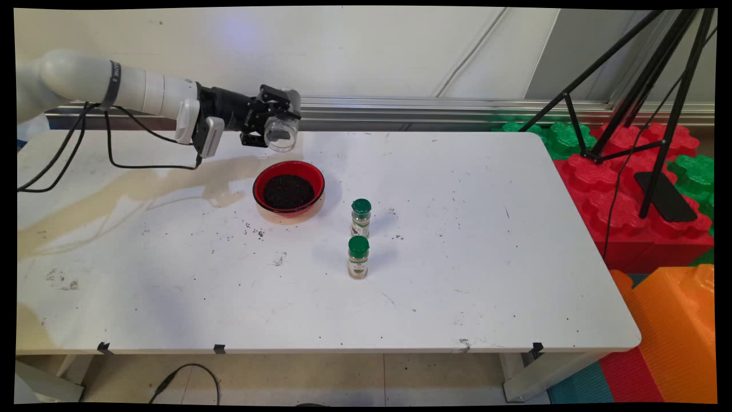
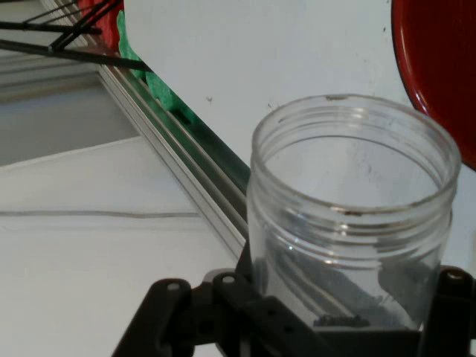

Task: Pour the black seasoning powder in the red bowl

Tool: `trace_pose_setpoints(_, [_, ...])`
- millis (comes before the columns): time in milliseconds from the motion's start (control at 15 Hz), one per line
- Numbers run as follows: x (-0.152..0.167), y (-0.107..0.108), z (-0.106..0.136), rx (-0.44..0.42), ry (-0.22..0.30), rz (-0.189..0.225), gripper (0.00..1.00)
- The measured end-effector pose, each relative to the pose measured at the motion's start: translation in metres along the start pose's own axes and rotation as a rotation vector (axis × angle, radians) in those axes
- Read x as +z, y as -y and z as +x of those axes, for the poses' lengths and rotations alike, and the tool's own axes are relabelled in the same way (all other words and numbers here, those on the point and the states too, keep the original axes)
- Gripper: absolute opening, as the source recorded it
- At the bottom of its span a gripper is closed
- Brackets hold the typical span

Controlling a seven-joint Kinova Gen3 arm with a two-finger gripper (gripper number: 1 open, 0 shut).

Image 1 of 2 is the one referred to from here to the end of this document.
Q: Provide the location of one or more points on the clear plastic jar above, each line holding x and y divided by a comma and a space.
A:
281, 134

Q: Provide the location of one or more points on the red floor mat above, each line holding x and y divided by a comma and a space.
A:
629, 377

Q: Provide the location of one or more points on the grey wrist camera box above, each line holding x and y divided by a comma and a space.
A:
210, 137

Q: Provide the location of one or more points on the black tripod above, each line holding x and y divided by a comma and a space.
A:
666, 103

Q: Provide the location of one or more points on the orange plastic block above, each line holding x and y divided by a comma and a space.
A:
675, 332

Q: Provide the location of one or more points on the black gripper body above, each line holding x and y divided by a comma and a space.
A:
229, 109

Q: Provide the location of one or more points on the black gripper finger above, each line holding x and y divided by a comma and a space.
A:
253, 139
273, 96

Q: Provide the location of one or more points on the red bowl with black seeds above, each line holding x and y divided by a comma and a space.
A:
289, 191

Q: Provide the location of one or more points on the spice jar with green lid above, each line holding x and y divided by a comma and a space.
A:
358, 260
361, 220

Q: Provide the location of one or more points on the teal floor mat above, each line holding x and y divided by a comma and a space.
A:
580, 386

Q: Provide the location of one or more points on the white table leg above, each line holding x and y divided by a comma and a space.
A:
51, 386
543, 375

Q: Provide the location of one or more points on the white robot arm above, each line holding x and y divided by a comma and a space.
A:
74, 77

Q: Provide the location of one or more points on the black flat pad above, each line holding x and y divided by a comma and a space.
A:
666, 197

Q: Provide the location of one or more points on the aluminium rail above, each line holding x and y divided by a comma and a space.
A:
400, 109

